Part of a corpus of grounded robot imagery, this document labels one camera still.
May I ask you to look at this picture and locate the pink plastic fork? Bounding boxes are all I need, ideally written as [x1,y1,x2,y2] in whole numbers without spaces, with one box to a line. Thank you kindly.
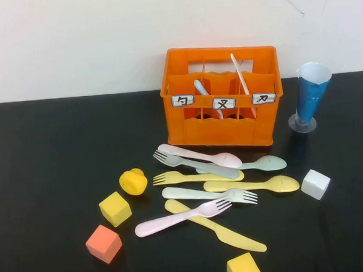
[133,197,235,239]

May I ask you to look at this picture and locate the orange plastic cutlery holder crate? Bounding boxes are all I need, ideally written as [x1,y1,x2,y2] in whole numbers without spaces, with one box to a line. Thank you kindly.
[158,42,287,153]

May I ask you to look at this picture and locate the yellow plastic fork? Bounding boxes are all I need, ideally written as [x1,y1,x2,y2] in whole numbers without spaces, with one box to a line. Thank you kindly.
[152,167,246,187]

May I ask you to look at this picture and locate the grey-blue plastic fork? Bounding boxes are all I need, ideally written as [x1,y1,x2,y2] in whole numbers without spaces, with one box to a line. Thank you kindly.
[153,146,241,184]

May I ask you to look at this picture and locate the light blue plastic utensil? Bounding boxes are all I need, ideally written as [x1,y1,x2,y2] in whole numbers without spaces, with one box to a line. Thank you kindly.
[193,78,224,121]

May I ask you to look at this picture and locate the pink plastic spoon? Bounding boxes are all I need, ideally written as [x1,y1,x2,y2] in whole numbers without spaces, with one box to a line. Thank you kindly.
[157,139,243,172]

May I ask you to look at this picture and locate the pale green plastic fork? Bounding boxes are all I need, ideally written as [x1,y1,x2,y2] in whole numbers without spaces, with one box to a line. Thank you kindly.
[161,182,260,210]

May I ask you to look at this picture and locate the yellow rubber duck toy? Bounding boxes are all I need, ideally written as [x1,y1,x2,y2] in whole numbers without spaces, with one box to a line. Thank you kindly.
[118,167,149,197]

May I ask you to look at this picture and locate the white plastic knife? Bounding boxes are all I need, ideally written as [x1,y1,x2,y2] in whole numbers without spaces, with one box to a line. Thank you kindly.
[230,52,257,119]

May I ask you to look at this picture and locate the mint green plastic spoon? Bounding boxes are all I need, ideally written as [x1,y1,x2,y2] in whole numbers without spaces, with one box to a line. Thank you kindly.
[195,154,288,175]

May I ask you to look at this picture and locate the yellow foam cube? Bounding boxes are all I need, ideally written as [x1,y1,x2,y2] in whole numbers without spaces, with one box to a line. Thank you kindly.
[97,190,133,229]
[226,251,263,272]

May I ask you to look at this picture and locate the yellow plastic spoon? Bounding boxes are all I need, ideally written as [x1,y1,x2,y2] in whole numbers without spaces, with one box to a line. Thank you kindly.
[202,174,301,198]

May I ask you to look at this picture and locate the yellow plastic knife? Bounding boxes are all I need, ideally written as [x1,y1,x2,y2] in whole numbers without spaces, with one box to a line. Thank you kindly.
[164,194,268,258]

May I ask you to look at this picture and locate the salmon orange foam cube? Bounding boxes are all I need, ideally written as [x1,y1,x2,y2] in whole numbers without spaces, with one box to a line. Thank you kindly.
[84,223,124,266]

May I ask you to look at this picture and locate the blue and white paper cone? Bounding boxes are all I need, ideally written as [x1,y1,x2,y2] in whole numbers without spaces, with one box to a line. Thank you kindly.
[296,61,336,124]

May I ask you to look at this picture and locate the white foam cube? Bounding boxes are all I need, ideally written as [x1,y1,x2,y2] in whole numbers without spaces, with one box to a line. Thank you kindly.
[299,168,333,202]

